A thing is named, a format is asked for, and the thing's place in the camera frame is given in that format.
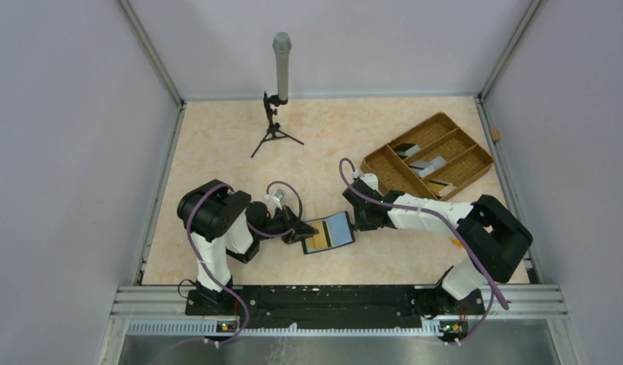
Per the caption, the gold card stack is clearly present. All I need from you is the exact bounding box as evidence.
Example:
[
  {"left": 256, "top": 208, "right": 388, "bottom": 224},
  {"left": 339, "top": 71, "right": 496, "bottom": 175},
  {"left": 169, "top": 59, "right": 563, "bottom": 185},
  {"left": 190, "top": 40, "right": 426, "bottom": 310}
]
[{"left": 426, "top": 179, "right": 456, "bottom": 198}]

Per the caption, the grey microphone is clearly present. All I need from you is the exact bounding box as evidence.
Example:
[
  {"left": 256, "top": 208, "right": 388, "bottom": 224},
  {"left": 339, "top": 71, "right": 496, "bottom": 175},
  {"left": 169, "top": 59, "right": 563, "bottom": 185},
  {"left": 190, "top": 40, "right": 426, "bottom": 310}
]
[{"left": 272, "top": 32, "right": 292, "bottom": 104}]

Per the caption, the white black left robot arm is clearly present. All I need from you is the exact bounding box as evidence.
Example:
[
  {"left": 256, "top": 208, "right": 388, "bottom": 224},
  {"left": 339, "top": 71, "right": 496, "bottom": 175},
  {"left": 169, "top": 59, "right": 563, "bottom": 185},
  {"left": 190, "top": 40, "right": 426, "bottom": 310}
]
[{"left": 176, "top": 179, "right": 319, "bottom": 315}]

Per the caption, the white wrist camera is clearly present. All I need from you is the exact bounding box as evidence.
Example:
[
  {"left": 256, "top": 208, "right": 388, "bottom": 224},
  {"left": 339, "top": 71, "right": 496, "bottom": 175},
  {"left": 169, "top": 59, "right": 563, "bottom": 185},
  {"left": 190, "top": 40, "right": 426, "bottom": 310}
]
[
  {"left": 353, "top": 171, "right": 379, "bottom": 189},
  {"left": 265, "top": 189, "right": 285, "bottom": 209}
]

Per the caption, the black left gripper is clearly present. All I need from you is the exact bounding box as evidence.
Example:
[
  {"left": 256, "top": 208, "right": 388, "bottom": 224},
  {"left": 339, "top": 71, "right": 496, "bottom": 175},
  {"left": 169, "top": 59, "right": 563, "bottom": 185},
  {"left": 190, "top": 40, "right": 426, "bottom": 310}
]
[{"left": 256, "top": 204, "right": 318, "bottom": 244}]

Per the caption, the black leather card holder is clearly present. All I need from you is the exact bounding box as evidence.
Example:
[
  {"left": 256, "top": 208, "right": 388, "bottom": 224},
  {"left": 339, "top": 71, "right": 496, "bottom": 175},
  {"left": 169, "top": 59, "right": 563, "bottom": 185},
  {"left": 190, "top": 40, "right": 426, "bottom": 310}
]
[{"left": 302, "top": 211, "right": 355, "bottom": 255}]

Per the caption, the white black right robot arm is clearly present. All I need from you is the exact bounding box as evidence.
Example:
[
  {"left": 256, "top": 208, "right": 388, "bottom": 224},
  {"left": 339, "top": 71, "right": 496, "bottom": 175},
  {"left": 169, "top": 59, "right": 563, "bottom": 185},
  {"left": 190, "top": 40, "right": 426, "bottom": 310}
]
[{"left": 342, "top": 178, "right": 533, "bottom": 313}]

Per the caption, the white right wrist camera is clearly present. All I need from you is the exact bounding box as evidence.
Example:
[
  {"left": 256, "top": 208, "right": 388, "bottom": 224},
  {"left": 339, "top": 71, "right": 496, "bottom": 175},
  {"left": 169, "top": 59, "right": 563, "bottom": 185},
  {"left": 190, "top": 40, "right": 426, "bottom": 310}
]
[{"left": 353, "top": 171, "right": 379, "bottom": 189}]

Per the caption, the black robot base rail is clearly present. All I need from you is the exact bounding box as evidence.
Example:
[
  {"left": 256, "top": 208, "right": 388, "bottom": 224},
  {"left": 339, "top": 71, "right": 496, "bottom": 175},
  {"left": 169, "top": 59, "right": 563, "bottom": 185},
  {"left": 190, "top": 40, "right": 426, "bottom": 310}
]
[{"left": 185, "top": 285, "right": 485, "bottom": 329}]

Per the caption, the small wooden wall block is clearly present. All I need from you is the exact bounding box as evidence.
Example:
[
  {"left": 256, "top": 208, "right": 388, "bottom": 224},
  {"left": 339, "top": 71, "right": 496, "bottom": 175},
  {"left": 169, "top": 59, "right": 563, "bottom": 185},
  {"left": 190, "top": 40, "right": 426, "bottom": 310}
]
[{"left": 489, "top": 128, "right": 501, "bottom": 143}]

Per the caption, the black mini tripod stand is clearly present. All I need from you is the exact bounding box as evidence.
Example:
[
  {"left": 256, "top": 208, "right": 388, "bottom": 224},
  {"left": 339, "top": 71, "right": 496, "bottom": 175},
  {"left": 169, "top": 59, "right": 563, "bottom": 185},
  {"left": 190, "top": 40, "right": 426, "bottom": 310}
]
[{"left": 250, "top": 91, "right": 304, "bottom": 158}]

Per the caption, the woven wicker divided tray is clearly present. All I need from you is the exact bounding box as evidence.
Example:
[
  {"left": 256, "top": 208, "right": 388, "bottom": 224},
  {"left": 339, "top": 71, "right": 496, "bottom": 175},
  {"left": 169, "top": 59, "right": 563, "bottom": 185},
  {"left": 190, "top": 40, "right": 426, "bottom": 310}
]
[{"left": 361, "top": 112, "right": 494, "bottom": 201}]

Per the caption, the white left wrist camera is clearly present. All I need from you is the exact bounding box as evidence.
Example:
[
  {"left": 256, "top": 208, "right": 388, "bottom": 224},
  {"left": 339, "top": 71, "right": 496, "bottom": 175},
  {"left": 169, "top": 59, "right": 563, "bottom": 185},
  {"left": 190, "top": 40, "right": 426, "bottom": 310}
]
[{"left": 265, "top": 189, "right": 285, "bottom": 209}]

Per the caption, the silver card stack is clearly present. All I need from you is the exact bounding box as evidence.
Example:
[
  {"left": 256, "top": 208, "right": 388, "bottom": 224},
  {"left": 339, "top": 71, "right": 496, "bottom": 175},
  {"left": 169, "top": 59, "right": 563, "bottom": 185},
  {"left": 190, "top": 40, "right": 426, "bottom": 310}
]
[{"left": 408, "top": 155, "right": 447, "bottom": 178}]

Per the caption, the black card stack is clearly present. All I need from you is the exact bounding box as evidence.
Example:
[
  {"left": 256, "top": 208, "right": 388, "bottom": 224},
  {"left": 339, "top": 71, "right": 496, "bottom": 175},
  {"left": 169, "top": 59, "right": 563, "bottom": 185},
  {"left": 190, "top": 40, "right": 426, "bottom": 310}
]
[{"left": 393, "top": 143, "right": 421, "bottom": 159}]

